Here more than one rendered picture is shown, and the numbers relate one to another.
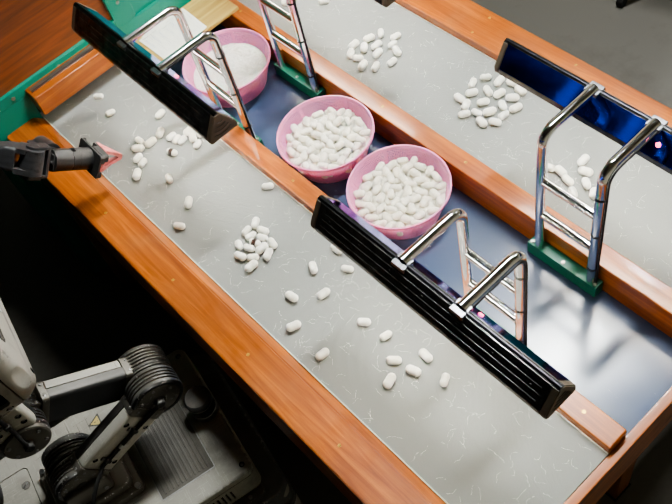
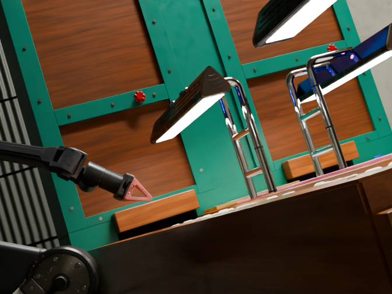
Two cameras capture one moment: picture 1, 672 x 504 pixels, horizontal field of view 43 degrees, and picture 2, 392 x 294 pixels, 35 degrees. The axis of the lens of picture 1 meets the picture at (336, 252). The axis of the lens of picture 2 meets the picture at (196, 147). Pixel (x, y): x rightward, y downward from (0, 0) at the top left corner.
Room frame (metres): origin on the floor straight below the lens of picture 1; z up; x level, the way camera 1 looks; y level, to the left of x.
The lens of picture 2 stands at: (-0.11, 0.01, 0.78)
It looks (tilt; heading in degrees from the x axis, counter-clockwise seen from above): 6 degrees up; 9
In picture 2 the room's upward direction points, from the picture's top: 18 degrees counter-clockwise
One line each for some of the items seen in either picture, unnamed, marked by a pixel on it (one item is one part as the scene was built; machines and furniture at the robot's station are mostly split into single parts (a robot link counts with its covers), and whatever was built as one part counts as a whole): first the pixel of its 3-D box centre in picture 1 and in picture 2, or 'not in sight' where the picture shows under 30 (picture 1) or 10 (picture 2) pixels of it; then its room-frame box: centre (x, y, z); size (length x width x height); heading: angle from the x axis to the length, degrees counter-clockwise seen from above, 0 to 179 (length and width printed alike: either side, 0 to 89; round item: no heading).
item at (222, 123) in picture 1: (145, 64); (181, 109); (1.68, 0.30, 1.08); 0.62 x 0.08 x 0.07; 27
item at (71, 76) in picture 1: (76, 72); (156, 210); (2.05, 0.56, 0.83); 0.30 x 0.06 x 0.07; 117
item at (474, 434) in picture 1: (272, 255); not in sight; (1.27, 0.15, 0.73); 1.81 x 0.30 x 0.02; 27
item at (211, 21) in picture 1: (182, 28); (251, 196); (2.16, 0.23, 0.77); 0.33 x 0.15 x 0.01; 117
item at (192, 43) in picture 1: (194, 96); (225, 159); (1.72, 0.23, 0.90); 0.20 x 0.19 x 0.45; 27
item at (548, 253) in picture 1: (592, 192); not in sight; (1.04, -0.57, 0.90); 0.20 x 0.19 x 0.45; 27
